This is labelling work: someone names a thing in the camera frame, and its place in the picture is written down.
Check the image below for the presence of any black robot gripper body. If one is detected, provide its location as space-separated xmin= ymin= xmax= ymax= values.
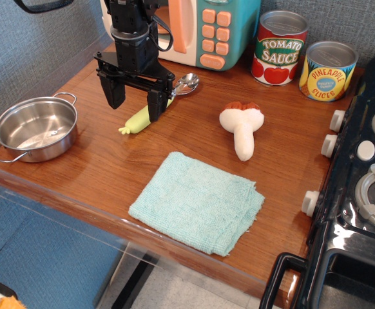
xmin=94 ymin=32 xmax=175 ymax=95

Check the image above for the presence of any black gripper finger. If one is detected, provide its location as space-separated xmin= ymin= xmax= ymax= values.
xmin=99 ymin=74 xmax=126 ymax=109
xmin=147 ymin=89 xmax=168 ymax=122

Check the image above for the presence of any plush white brown mushroom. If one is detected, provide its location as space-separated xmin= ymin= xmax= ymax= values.
xmin=219 ymin=101 xmax=264 ymax=162

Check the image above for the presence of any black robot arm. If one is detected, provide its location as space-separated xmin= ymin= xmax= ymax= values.
xmin=94 ymin=1 xmax=175 ymax=122

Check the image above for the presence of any small steel pot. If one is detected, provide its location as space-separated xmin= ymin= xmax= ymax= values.
xmin=0 ymin=92 xmax=78 ymax=163

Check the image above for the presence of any teal toy microwave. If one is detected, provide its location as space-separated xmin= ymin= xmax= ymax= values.
xmin=99 ymin=0 xmax=262 ymax=72

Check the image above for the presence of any light teal folded cloth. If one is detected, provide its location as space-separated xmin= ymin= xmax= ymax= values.
xmin=129 ymin=152 xmax=265 ymax=257

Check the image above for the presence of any tomato sauce can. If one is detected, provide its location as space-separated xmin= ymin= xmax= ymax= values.
xmin=251 ymin=10 xmax=309 ymax=86

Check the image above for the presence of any pineapple slices can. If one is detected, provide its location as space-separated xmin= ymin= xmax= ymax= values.
xmin=299 ymin=41 xmax=358 ymax=102

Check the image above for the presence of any black toy stove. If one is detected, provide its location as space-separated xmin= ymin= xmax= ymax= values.
xmin=260 ymin=58 xmax=375 ymax=308

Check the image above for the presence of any orange plush object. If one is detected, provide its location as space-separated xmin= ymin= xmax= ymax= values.
xmin=0 ymin=296 xmax=26 ymax=309

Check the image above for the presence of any green handled metal spoon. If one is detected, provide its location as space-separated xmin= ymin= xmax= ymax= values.
xmin=118 ymin=73 xmax=200 ymax=135

